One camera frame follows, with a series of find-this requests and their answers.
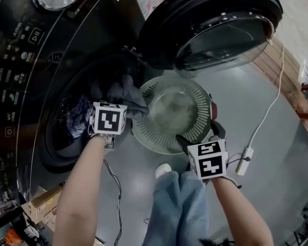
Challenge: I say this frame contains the white power strip cable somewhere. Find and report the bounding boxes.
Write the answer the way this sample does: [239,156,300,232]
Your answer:
[247,38,285,151]

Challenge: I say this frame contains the person's left forearm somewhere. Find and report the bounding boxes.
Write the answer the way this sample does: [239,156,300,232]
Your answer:
[52,134,111,246]

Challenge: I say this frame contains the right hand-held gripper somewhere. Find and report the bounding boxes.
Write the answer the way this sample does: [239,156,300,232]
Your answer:
[176,120,228,181]

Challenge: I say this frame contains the white power strip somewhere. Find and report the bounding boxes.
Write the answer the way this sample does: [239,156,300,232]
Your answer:
[235,147,254,175]

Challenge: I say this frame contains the wooden plank platform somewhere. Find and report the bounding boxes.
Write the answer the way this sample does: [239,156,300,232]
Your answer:
[248,33,308,112]

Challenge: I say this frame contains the round black washing machine door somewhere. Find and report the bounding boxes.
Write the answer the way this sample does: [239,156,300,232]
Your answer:
[137,0,283,79]

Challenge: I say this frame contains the person's right forearm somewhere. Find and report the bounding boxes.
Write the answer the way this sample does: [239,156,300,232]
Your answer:
[211,177,274,246]

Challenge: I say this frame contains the yellow cardboard box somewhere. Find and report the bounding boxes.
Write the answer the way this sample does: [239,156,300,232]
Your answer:
[23,183,65,228]

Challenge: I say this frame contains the pale green laundry basket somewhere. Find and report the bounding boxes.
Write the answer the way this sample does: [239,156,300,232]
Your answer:
[130,75,219,155]

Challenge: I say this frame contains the person's legs in blue jeans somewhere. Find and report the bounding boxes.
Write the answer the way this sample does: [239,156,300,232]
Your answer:
[145,170,210,246]

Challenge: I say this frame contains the blue checked clothes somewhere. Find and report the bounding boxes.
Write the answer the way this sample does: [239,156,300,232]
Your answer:
[66,95,93,138]

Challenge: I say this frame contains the dark grey garment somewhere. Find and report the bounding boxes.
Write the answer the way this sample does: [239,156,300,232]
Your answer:
[91,74,151,121]

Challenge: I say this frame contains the black washing machine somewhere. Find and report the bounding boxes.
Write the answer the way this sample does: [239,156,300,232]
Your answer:
[0,0,155,210]

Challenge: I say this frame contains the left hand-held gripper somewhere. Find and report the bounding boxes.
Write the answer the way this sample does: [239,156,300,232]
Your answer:
[88,101,128,151]

